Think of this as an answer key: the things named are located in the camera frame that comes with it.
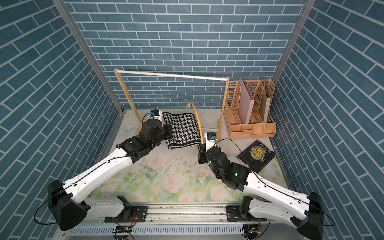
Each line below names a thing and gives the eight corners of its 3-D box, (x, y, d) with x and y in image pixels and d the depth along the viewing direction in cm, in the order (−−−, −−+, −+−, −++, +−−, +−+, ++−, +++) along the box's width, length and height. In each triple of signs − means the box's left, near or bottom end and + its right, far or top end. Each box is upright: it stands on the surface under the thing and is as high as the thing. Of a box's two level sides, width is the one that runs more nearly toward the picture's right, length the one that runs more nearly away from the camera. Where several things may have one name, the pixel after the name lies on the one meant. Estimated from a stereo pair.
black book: (255, 175, 89) (256, 174, 87) (236, 157, 97) (237, 155, 95) (275, 156, 97) (277, 154, 95) (256, 140, 105) (257, 139, 103)
